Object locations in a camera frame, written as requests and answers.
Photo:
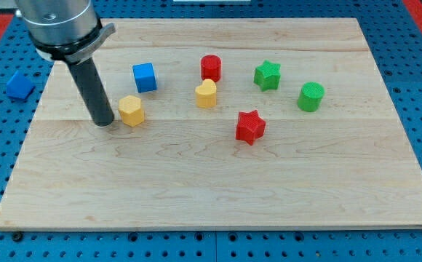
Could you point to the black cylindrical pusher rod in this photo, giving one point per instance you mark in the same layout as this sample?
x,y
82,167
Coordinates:
x,y
91,89

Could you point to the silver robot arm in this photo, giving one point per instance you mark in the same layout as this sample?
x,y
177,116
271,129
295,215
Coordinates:
x,y
71,31

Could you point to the wooden board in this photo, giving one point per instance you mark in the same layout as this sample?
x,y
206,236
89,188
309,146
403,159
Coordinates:
x,y
348,165

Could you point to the red star block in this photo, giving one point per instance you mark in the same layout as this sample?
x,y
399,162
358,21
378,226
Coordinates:
x,y
249,127

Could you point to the green star block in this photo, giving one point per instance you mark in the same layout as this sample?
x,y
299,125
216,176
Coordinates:
x,y
267,76

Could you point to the yellow hexagon block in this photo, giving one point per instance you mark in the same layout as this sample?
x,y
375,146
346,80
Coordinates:
x,y
131,110

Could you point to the blue cube block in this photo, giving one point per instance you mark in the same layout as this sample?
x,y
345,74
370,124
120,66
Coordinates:
x,y
145,78

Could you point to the blue pentagon block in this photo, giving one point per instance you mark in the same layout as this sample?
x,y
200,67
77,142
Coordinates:
x,y
19,86

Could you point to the yellow heart block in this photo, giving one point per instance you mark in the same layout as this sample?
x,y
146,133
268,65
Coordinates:
x,y
206,94

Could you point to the red cylinder block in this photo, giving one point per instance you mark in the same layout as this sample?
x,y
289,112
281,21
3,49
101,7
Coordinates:
x,y
211,67

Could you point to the green cylinder block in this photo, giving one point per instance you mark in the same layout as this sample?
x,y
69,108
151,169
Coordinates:
x,y
310,96

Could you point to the blue pegboard mat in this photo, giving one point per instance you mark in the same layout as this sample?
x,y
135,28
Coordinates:
x,y
393,30

